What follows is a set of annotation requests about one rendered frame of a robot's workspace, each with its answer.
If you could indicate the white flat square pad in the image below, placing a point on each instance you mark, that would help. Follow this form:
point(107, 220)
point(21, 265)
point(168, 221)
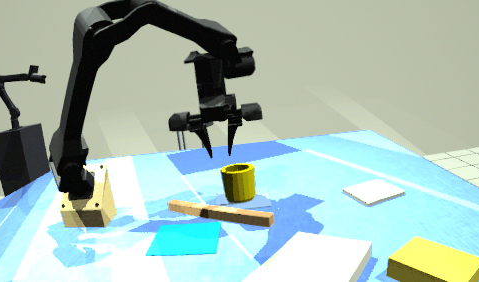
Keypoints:
point(373, 192)

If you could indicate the yellow cup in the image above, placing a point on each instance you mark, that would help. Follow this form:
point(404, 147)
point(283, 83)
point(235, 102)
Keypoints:
point(239, 182)

